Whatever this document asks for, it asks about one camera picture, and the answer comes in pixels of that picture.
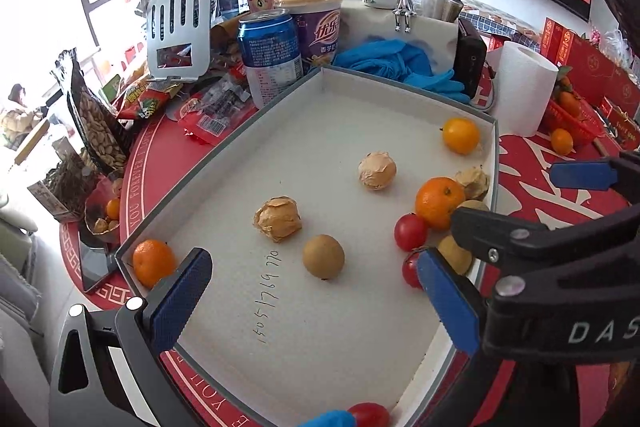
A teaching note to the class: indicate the bag of nuts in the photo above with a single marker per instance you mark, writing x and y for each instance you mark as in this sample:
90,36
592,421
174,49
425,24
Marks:
106,140

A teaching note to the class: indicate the red plastic fruit basket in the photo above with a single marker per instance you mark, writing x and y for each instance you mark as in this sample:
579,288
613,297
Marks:
564,111

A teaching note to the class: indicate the red cherry tomato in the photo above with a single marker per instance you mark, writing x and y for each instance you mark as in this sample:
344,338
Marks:
409,270
369,414
410,232

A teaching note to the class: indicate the black handheld device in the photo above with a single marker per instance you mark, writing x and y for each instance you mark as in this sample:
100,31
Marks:
470,57

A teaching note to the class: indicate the brown round longan fruit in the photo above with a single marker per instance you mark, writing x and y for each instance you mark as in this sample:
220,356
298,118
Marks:
323,257

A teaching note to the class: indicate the silver rabbit figurine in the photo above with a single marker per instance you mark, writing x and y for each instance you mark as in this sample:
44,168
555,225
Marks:
403,13

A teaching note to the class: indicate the blue rubber gloves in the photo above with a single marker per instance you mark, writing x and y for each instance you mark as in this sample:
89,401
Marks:
397,60

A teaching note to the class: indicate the white slotted phone stand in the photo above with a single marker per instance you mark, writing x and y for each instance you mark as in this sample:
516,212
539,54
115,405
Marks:
177,34

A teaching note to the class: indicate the red gift box stack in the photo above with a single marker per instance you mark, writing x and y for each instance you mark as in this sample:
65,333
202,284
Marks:
592,74

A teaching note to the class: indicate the grey white tray box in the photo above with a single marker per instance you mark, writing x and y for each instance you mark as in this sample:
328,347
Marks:
278,343

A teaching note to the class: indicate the blue gloved left hand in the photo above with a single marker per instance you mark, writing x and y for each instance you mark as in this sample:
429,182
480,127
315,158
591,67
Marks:
332,419

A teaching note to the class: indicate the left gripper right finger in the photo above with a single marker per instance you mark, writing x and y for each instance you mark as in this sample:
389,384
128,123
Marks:
475,396

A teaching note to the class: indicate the purple milk tea cup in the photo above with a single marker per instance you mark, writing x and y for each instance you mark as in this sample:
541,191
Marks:
318,28

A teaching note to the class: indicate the red round table mat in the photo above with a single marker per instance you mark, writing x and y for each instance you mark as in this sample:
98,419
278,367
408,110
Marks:
539,393

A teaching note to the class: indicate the green brown round fruit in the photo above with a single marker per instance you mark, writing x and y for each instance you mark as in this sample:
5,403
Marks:
459,259

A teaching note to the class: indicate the red snack packets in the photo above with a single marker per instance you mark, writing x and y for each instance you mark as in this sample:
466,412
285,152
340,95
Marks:
210,114

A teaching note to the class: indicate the white paper towel roll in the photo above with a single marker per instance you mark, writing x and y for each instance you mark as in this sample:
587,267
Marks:
524,82

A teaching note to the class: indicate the dried husk fruit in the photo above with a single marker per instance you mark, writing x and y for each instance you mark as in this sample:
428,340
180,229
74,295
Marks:
475,182
377,171
278,218

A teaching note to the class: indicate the blue drink can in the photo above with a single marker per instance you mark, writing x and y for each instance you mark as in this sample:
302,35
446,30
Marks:
270,53

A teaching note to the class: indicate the large mandarin orange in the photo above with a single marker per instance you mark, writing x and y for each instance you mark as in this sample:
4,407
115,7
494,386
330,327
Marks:
436,201

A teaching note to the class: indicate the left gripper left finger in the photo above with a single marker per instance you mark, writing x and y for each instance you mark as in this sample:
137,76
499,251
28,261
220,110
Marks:
85,387

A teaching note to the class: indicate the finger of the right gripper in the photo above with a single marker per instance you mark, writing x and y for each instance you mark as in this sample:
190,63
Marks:
619,174
603,249

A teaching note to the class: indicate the white storage box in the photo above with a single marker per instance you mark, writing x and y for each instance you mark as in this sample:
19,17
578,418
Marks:
361,24

